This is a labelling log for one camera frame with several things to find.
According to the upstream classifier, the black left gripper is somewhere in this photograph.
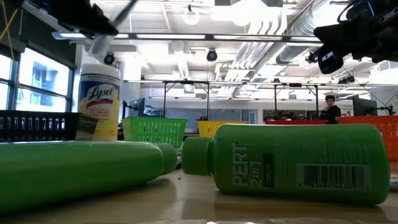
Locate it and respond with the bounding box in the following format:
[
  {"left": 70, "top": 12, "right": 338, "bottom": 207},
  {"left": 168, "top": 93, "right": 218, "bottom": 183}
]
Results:
[{"left": 37, "top": 0, "right": 119, "bottom": 36}]

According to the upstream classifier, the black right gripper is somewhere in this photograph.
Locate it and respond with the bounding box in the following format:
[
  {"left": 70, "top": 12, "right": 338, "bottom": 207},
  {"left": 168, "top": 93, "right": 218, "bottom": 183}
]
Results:
[{"left": 313, "top": 0, "right": 398, "bottom": 75}]

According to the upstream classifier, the orange plastic basket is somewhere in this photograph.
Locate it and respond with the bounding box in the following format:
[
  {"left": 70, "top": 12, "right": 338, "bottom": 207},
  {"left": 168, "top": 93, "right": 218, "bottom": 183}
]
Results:
[{"left": 335, "top": 115, "right": 398, "bottom": 162}]

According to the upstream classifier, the black monitor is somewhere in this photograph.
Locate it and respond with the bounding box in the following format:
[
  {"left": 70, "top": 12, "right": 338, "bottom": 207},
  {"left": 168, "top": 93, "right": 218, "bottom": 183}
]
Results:
[
  {"left": 352, "top": 96, "right": 379, "bottom": 117},
  {"left": 123, "top": 98, "right": 146, "bottom": 118}
]

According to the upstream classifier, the person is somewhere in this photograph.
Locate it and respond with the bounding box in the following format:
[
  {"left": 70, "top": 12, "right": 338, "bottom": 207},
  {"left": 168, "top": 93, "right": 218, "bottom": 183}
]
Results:
[{"left": 318, "top": 95, "right": 342, "bottom": 124}]

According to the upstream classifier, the long ceiling light strip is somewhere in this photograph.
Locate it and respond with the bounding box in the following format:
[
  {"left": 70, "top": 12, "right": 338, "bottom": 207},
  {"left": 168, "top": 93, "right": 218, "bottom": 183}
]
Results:
[{"left": 52, "top": 30, "right": 323, "bottom": 43}]

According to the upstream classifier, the red plastic basket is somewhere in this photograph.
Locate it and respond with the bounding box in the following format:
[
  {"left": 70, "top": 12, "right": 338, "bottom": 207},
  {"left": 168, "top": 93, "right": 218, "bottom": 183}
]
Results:
[{"left": 263, "top": 119, "right": 329, "bottom": 126}]

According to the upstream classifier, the yellow Lysol wipes canister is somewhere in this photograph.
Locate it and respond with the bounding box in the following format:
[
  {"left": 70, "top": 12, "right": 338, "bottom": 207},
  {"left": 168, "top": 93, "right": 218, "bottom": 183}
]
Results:
[{"left": 77, "top": 63, "right": 121, "bottom": 141}]

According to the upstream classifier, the green plastic basket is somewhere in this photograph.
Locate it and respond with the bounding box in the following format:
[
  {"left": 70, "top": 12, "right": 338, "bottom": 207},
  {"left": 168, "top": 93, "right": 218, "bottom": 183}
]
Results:
[{"left": 122, "top": 116, "right": 189, "bottom": 149}]

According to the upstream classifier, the black plastic basket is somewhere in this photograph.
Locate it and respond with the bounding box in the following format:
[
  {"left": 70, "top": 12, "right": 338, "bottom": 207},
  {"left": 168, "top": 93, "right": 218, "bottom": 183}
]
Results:
[{"left": 0, "top": 110, "right": 99, "bottom": 143}]

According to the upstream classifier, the green shampoo bottle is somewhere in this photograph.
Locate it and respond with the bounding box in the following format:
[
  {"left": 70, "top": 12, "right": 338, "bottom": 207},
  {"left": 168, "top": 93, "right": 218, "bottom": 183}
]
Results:
[
  {"left": 0, "top": 140, "right": 178, "bottom": 214},
  {"left": 181, "top": 123, "right": 391, "bottom": 206}
]

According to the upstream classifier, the yellow plastic basket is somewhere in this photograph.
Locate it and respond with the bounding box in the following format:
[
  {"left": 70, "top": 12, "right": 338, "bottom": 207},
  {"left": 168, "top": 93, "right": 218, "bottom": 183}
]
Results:
[{"left": 196, "top": 119, "right": 249, "bottom": 138}]

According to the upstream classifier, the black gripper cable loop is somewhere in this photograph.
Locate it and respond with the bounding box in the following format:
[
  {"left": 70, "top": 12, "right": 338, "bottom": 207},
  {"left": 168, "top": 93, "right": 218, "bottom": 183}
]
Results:
[{"left": 337, "top": 0, "right": 374, "bottom": 24}]

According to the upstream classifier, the thin yellow hanging cord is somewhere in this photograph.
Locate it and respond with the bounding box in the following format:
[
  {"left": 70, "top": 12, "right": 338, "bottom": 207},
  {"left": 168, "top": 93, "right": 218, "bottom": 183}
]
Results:
[{"left": 0, "top": 0, "right": 19, "bottom": 60}]

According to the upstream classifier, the white ceiling ring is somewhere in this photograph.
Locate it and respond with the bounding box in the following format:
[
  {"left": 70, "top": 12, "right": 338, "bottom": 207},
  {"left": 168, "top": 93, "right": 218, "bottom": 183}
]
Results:
[{"left": 182, "top": 9, "right": 201, "bottom": 26}]

